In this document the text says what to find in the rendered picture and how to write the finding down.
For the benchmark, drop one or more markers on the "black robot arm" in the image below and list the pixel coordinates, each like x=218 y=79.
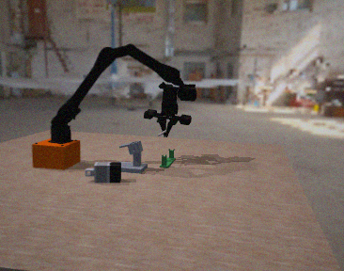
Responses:
x=106 y=56

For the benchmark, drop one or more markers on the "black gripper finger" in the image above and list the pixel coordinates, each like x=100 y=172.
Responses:
x=169 y=126
x=162 y=124

